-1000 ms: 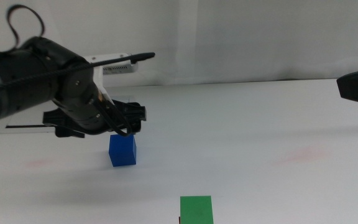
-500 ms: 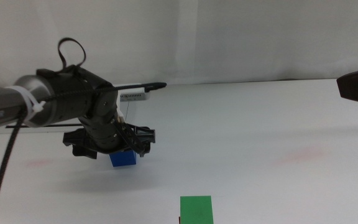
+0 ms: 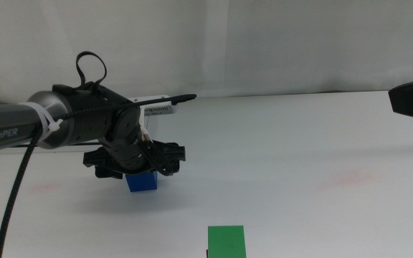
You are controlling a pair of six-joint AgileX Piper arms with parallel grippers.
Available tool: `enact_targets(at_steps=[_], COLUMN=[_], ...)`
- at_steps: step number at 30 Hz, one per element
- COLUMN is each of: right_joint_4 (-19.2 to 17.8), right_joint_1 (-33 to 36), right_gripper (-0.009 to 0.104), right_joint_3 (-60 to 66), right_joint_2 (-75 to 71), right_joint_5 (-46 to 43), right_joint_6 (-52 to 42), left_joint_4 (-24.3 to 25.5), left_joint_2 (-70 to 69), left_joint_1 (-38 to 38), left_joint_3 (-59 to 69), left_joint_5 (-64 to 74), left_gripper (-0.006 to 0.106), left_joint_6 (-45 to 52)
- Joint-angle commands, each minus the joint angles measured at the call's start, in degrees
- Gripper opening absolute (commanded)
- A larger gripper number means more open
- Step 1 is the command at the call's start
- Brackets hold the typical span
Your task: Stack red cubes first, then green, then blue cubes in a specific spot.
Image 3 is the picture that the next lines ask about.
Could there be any blue cube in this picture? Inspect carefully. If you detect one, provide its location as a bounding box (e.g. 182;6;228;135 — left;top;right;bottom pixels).
125;171;158;193

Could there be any green cube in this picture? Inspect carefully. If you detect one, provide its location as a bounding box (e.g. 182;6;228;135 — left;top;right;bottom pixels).
207;225;247;258

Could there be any white zip tie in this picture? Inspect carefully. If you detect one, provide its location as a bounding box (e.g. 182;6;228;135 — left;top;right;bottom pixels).
18;102;65;143

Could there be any white curtain backdrop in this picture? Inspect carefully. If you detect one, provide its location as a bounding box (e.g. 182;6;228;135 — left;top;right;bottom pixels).
0;0;413;105

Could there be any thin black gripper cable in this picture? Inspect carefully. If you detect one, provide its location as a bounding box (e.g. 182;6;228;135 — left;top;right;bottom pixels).
140;132;181;177

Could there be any grey cable tray lid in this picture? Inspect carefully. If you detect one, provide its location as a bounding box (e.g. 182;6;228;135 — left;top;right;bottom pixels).
0;110;159;155

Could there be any black braided cable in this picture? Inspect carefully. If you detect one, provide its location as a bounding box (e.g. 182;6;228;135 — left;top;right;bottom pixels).
0;93;198;258

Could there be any black strap loop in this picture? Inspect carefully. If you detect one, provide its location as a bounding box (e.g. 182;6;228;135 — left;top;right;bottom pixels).
76;51;108;90

